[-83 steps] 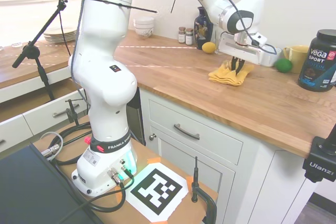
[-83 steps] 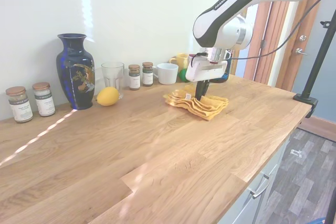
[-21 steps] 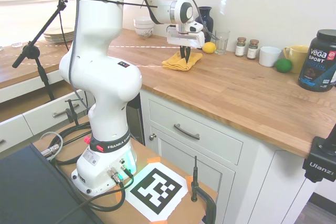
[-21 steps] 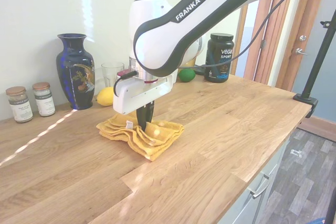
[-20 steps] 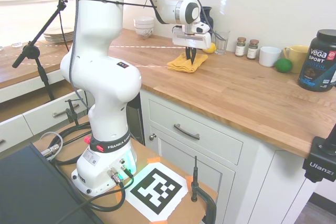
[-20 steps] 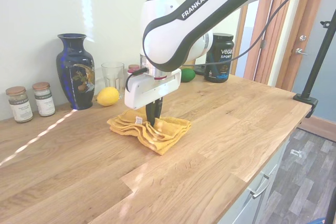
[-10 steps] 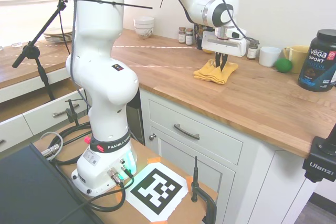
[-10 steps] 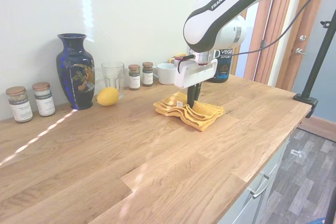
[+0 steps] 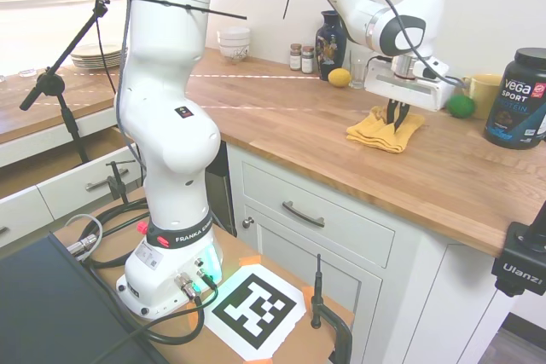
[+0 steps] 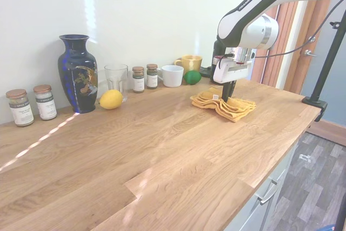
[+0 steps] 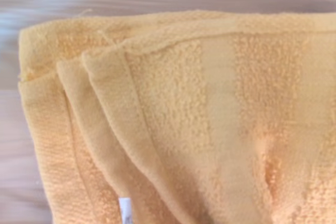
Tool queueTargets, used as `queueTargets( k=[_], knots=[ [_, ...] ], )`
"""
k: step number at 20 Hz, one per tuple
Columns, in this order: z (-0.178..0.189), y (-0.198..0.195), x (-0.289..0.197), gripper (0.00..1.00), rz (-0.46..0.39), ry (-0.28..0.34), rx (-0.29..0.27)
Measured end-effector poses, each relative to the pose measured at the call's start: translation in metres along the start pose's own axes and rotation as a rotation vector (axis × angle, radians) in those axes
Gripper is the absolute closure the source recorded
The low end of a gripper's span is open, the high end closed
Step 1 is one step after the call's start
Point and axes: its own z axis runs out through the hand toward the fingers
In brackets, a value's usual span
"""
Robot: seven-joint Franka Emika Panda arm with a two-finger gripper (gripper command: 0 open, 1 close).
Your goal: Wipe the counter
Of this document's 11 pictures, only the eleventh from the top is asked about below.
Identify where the yellow terry towel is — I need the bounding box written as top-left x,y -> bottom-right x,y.
17,9 -> 336,224

